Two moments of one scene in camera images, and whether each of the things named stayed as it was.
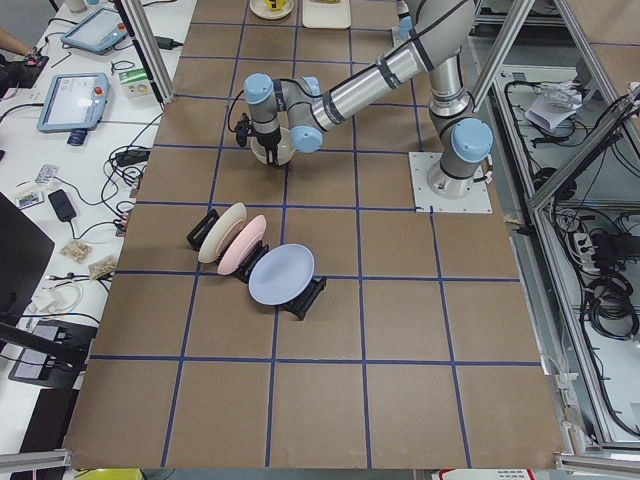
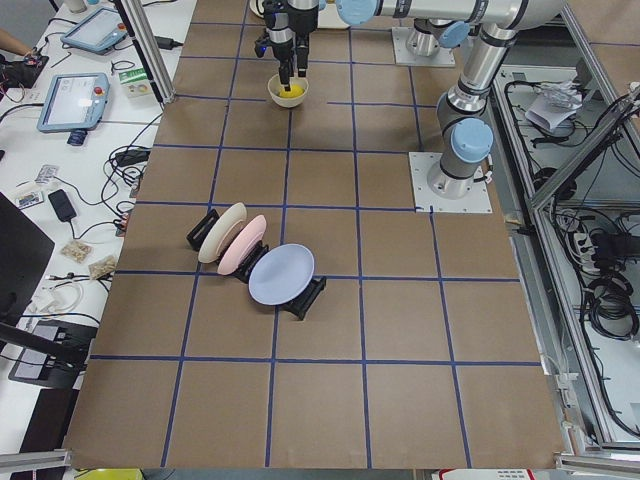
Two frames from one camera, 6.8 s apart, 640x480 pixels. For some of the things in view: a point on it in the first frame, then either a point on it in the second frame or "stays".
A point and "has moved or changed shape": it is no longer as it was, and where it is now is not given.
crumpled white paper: (559, 102) stays
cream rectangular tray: (326, 14) stays
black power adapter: (131, 157) stays
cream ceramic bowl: (286, 148) has moved or changed shape
